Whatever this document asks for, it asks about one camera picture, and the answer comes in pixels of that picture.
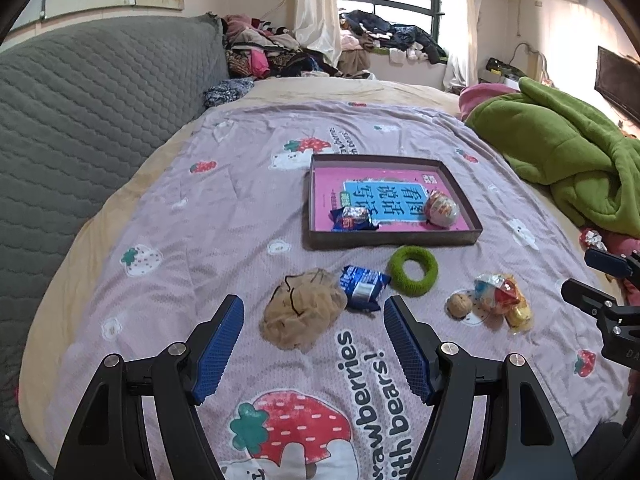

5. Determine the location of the grey quilted headboard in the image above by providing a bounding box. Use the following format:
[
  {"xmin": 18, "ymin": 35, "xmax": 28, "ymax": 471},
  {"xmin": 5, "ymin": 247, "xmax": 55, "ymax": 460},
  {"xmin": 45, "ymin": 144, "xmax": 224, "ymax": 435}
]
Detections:
[{"xmin": 0, "ymin": 14, "xmax": 231, "ymax": 441}]

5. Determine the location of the green fleece blanket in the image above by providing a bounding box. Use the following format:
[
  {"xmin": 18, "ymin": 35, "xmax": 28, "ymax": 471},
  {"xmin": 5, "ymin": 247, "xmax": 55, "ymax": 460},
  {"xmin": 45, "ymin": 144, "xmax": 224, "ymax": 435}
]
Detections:
[{"xmin": 465, "ymin": 76, "xmax": 640, "ymax": 238}]

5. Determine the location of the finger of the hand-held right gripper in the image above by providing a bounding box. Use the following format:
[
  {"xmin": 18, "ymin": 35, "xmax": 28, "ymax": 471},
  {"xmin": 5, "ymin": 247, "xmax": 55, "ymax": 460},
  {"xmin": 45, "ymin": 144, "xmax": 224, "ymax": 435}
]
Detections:
[
  {"xmin": 584, "ymin": 247, "xmax": 640, "ymax": 282},
  {"xmin": 561, "ymin": 277, "xmax": 622, "ymax": 321}
]

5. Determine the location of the blue cookie packet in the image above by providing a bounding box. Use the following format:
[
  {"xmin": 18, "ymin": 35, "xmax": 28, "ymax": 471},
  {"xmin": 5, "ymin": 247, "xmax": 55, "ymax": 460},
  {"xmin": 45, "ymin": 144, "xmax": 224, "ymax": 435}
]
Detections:
[{"xmin": 329, "ymin": 206, "xmax": 379, "ymax": 233}]

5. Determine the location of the green fuzzy ring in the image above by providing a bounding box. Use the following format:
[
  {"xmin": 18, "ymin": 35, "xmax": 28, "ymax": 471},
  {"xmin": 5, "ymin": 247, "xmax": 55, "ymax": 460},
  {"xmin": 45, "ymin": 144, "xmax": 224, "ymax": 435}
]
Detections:
[{"xmin": 389, "ymin": 246, "xmax": 440, "ymax": 297}]

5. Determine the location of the yellow wrapped candy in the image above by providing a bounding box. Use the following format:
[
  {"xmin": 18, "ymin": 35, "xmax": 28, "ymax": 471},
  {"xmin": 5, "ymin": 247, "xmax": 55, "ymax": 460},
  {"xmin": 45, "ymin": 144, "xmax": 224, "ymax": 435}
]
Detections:
[{"xmin": 505, "ymin": 302, "xmax": 533, "ymax": 333}]

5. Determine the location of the pink pillow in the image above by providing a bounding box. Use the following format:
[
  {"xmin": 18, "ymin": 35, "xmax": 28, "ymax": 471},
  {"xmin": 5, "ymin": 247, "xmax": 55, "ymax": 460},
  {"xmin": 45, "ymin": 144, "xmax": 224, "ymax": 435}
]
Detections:
[{"xmin": 459, "ymin": 83, "xmax": 521, "ymax": 121}]

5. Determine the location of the shallow dark cardboard box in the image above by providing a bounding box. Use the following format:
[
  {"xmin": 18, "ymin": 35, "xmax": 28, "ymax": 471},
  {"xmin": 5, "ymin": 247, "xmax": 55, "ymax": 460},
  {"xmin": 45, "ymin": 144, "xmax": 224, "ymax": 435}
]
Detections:
[{"xmin": 302, "ymin": 154, "xmax": 483, "ymax": 251}]

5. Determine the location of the strawberry printed blanket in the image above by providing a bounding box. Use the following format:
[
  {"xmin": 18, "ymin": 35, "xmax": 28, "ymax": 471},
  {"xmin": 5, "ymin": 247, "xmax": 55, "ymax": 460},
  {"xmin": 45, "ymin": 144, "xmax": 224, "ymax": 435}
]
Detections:
[{"xmin": 45, "ymin": 100, "xmax": 631, "ymax": 480}]

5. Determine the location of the black yellow tool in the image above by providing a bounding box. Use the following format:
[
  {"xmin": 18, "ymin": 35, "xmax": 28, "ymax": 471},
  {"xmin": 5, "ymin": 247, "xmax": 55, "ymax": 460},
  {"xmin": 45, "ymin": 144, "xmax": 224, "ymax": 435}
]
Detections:
[{"xmin": 486, "ymin": 56, "xmax": 521, "ymax": 78}]

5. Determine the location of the blue white snack packet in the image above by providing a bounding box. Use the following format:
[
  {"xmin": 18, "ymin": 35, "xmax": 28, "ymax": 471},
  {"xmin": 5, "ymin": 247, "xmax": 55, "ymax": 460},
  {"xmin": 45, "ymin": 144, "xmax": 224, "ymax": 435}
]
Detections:
[{"xmin": 339, "ymin": 265, "xmax": 392, "ymax": 312}]

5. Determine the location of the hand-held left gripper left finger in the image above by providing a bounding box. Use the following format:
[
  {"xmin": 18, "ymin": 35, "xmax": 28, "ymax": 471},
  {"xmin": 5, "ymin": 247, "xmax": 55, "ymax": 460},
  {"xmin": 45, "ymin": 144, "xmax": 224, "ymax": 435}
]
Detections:
[{"xmin": 54, "ymin": 294, "xmax": 246, "ymax": 480}]

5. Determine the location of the colorful candy bag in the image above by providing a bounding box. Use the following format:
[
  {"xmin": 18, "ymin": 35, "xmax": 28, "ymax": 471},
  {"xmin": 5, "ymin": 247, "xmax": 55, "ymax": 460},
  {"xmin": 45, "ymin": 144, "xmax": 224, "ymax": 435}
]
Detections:
[{"xmin": 474, "ymin": 272, "xmax": 521, "ymax": 316}]

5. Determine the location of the dark cloth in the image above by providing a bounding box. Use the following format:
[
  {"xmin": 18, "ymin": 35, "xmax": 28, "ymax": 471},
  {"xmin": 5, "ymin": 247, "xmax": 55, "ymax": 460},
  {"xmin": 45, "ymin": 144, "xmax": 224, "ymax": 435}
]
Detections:
[{"xmin": 572, "ymin": 420, "xmax": 640, "ymax": 480}]

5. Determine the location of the white curtain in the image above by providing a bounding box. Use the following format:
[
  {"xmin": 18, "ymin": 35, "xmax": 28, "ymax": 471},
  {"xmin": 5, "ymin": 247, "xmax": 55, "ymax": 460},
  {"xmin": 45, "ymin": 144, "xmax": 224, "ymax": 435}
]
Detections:
[
  {"xmin": 294, "ymin": 0, "xmax": 343, "ymax": 68},
  {"xmin": 442, "ymin": 0, "xmax": 483, "ymax": 93}
]

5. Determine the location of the pink book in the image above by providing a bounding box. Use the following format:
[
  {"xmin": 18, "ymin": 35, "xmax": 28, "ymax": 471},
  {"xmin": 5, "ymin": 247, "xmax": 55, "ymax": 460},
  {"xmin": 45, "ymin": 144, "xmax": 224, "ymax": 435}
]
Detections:
[{"xmin": 312, "ymin": 169, "xmax": 476, "ymax": 233}]

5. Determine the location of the white cable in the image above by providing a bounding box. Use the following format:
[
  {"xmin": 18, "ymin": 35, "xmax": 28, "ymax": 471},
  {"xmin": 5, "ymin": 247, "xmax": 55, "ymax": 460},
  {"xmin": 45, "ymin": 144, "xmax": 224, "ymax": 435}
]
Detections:
[{"xmin": 510, "ymin": 42, "xmax": 543, "ymax": 78}]

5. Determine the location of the egg-shaped wrapped candy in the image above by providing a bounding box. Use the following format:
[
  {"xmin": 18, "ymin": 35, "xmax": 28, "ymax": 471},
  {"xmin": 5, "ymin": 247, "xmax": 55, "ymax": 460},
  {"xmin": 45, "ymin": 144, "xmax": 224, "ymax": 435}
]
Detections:
[{"xmin": 424, "ymin": 189, "xmax": 460, "ymax": 228}]

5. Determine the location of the pile of mixed clothes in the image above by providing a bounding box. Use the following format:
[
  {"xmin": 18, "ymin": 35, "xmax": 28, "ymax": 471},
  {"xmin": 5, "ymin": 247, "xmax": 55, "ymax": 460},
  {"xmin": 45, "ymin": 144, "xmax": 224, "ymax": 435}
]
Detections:
[{"xmin": 220, "ymin": 14, "xmax": 341, "ymax": 81}]

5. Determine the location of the blue patterned cloth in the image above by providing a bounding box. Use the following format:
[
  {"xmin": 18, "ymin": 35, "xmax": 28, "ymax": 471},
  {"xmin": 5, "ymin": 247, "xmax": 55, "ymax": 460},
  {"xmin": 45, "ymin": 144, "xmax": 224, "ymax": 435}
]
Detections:
[{"xmin": 202, "ymin": 77, "xmax": 256, "ymax": 109}]

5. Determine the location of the pile of dark clothes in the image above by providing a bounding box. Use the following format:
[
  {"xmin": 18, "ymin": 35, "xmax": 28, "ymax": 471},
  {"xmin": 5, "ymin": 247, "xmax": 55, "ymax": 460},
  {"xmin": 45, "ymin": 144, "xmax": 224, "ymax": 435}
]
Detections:
[{"xmin": 340, "ymin": 9, "xmax": 448, "ymax": 66}]

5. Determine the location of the black television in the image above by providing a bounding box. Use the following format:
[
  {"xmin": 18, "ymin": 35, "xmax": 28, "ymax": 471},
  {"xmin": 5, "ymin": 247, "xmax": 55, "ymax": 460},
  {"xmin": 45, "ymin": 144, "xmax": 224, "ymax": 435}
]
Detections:
[{"xmin": 594, "ymin": 46, "xmax": 640, "ymax": 128}]

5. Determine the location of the walnut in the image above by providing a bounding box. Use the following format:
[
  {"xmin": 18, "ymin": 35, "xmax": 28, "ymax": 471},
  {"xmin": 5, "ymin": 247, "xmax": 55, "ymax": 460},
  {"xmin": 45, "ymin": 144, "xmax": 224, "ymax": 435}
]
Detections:
[{"xmin": 446, "ymin": 292, "xmax": 473, "ymax": 320}]

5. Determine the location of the beige hairnet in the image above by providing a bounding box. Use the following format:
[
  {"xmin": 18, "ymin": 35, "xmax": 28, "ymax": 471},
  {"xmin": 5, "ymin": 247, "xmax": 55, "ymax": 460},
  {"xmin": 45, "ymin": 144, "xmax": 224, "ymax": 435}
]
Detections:
[{"xmin": 259, "ymin": 269, "xmax": 348, "ymax": 351}]

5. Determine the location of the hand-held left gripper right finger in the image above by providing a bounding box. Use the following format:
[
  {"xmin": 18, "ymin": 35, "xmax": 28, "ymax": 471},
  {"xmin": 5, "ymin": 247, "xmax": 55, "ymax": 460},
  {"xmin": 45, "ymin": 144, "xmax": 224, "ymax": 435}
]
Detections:
[{"xmin": 382, "ymin": 294, "xmax": 576, "ymax": 480}]

